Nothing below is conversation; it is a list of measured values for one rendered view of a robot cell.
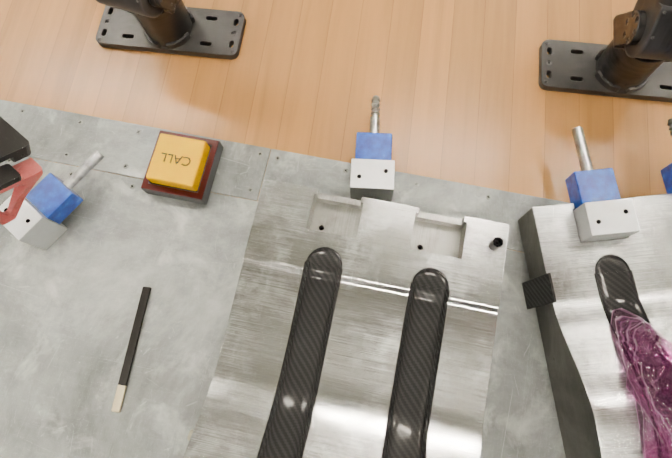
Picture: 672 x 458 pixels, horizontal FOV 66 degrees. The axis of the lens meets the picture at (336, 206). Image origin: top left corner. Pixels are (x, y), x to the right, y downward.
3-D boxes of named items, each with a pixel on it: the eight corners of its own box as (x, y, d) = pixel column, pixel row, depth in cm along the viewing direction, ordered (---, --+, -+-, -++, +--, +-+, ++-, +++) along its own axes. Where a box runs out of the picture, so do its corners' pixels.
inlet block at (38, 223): (97, 150, 68) (75, 132, 62) (123, 173, 66) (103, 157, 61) (20, 225, 65) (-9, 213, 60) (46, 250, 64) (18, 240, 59)
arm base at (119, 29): (223, 23, 63) (234, -24, 65) (66, 9, 65) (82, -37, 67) (237, 60, 71) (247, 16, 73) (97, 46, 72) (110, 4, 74)
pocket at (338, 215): (318, 198, 59) (315, 187, 55) (364, 207, 58) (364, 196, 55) (309, 236, 58) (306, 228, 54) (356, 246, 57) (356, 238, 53)
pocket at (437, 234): (413, 216, 58) (416, 206, 54) (461, 225, 57) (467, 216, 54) (406, 256, 56) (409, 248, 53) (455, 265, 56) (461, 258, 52)
